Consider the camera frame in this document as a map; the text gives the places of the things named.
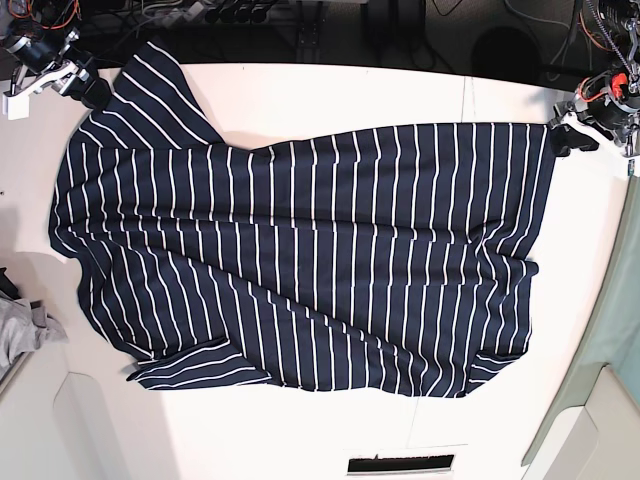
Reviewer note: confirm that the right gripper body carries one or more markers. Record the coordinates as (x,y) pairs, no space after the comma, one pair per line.
(49,59)

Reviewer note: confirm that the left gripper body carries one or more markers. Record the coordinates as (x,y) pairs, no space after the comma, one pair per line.
(606,108)

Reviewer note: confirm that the navy white striped t-shirt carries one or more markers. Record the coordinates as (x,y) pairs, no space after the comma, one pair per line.
(393,258)

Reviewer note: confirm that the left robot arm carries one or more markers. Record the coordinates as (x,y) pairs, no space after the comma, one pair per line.
(613,27)

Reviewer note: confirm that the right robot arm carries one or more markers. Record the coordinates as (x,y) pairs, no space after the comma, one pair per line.
(36,17)

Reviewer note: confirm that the black power strip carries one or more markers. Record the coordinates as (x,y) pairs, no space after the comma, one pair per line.
(238,11)

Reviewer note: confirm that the grey dark clothes pile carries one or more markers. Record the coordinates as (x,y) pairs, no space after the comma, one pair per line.
(25,326)

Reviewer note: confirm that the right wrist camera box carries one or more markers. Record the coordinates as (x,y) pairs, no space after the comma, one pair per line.
(15,107)

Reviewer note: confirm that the table cable slot opening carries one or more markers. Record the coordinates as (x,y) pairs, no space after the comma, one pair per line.
(437,462)

